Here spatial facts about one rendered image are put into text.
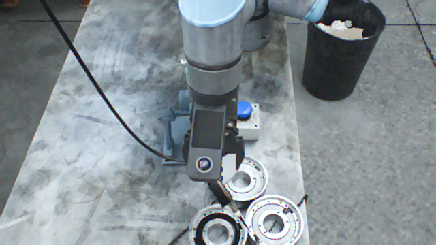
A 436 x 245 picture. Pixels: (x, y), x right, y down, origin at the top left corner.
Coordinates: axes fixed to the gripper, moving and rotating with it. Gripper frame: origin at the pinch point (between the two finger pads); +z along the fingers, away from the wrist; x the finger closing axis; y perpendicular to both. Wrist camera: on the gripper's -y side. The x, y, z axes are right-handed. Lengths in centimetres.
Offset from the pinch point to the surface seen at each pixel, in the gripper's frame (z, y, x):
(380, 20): 36, 122, -66
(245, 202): 9.4, 2.8, -5.8
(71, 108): 9.9, 27.7, 36.2
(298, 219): 10.0, 0.0, -15.7
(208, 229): 10.6, -2.7, 0.9
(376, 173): 83, 73, -67
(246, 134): 8.1, 19.7, -5.7
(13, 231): 14.1, -3.3, 38.4
